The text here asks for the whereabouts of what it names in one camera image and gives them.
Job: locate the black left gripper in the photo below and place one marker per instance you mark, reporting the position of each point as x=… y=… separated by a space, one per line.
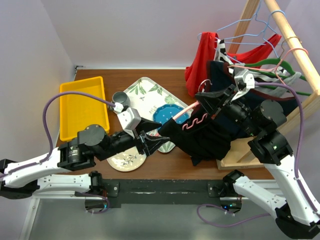
x=151 y=143

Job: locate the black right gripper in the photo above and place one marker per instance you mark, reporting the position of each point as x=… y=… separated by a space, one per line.
x=211 y=100

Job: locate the thick pink plastic hanger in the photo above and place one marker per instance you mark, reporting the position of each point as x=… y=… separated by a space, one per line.
x=185 y=114

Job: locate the navy maroon-trimmed tank top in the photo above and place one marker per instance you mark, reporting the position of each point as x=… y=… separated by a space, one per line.
x=220 y=77

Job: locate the thin pink wire hanger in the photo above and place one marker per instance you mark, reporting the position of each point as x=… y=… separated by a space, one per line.
x=274 y=70

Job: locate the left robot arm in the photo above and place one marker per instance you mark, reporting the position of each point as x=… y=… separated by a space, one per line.
x=46 y=173

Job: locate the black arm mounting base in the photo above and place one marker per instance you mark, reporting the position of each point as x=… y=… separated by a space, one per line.
x=165 y=192

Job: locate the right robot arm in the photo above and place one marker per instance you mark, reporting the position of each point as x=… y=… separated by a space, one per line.
x=296 y=212

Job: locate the black white striped tank top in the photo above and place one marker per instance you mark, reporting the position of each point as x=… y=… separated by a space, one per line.
x=225 y=53

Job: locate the green plastic hanger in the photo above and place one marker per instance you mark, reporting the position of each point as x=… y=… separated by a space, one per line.
x=272 y=61

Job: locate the grey tank top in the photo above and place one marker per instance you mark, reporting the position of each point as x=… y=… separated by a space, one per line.
x=264 y=78

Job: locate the blue dotted plate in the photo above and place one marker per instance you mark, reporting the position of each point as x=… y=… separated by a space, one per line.
x=165 y=112

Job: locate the cream and blue plate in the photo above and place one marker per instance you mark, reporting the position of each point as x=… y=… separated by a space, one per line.
x=127 y=161

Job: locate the leaf-patterned rectangular tray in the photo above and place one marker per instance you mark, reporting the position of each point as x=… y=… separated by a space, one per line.
x=146 y=96

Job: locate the grey ceramic mug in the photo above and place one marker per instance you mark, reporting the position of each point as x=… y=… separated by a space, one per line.
x=121 y=98

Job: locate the yellow plastic bin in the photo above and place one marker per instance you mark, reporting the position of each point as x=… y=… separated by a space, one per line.
x=78 y=112

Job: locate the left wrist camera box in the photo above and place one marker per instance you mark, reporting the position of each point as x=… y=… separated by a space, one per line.
x=129 y=119

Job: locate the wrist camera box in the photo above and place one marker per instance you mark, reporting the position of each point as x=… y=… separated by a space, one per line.
x=129 y=119
x=244 y=79

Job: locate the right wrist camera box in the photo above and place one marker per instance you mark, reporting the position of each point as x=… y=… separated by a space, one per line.
x=244 y=79

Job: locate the blue wire hanger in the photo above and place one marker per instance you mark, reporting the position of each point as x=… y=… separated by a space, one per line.
x=249 y=25
x=210 y=38

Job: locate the blue wire hanger front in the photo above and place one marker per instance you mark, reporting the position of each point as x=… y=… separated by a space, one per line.
x=210 y=38

